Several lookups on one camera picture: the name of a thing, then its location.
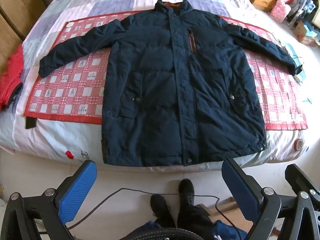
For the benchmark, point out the red tape roll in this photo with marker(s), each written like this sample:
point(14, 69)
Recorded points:
point(298, 144)

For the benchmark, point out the blue cloth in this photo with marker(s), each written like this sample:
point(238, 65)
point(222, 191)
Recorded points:
point(227, 230)

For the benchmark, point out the navy blue padded jacket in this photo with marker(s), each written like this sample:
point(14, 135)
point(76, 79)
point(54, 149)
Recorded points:
point(175, 92)

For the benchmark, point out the pink bag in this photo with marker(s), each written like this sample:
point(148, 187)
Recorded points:
point(280, 10)

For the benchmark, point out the pile of mixed clothes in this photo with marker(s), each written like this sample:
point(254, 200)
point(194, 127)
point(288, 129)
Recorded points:
point(303, 2)

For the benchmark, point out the pastel patchwork quilt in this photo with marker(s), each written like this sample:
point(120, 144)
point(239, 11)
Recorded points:
point(112, 0)

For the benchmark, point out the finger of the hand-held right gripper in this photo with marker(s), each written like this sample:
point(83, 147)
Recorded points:
point(302, 180)

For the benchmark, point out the wooden wardrobe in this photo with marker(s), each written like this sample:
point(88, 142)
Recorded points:
point(15, 5)

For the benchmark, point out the bright red jacket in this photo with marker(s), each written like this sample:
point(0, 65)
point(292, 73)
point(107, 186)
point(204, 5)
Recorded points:
point(12, 77)

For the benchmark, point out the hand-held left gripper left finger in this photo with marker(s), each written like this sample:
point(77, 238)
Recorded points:
point(78, 192)

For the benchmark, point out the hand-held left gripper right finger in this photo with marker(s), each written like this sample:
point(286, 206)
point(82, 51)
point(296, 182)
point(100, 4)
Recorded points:
point(241, 192)

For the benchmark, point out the person's black trouser leg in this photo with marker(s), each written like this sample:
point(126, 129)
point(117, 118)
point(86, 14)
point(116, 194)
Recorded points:
point(192, 220)

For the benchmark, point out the person's black shoe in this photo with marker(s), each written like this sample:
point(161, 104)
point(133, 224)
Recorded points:
point(160, 210)
point(186, 188)

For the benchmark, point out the red checked mat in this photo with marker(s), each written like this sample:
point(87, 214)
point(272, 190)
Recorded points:
point(75, 85)

